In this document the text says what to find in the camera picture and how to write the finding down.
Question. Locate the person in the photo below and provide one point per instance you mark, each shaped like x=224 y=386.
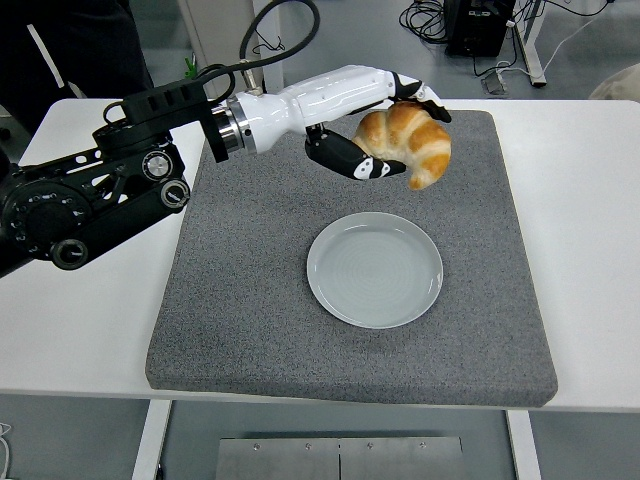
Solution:
x=90 y=40

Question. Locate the grey floor pedal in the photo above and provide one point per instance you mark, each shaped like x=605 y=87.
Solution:
x=495 y=84

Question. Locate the white desk leg with foot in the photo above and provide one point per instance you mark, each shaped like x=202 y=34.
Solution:
x=531 y=50

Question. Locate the white desk post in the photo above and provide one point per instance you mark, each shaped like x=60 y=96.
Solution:
x=272 y=30

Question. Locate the beige cabinet panel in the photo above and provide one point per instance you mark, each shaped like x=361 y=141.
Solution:
x=220 y=30

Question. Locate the light grey round plate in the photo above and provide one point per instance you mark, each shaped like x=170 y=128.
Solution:
x=375 y=270

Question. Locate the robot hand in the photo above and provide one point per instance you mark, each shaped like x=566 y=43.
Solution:
x=310 y=100

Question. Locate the beige rounded object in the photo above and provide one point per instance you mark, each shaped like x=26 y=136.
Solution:
x=620 y=85

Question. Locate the grey speckled foam mat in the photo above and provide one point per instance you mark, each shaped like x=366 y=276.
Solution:
x=250 y=300

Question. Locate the white table leg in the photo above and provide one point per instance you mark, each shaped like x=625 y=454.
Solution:
x=524 y=445
x=150 y=440

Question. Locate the small green object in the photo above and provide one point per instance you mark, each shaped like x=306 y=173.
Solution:
x=189 y=65

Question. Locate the black computer case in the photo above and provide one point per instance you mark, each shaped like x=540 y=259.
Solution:
x=475 y=30

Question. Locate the golden croissant bread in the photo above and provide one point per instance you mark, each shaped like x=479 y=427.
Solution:
x=415 y=140

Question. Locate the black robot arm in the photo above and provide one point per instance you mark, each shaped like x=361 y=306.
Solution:
x=50 y=215

